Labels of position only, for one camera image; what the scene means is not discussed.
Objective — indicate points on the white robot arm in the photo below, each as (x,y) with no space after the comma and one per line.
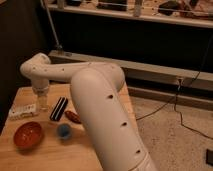
(94,92)

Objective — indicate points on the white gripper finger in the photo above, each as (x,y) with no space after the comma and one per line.
(44,103)
(38,99)

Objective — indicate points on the red bowl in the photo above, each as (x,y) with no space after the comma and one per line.
(28,135)

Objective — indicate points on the blue cup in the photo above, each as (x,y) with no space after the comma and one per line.
(64,131)

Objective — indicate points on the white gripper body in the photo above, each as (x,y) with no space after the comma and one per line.
(40,91)

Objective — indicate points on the black white striped bar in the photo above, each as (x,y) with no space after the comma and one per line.
(58,109)

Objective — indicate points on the black box on floor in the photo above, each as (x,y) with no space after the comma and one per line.
(209,157)

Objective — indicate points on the white shelf with clutter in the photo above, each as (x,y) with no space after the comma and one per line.
(194,13)

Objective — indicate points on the wooden table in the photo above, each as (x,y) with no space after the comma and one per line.
(52,154)

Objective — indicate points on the dark red oval object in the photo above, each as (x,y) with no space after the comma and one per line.
(72,117)

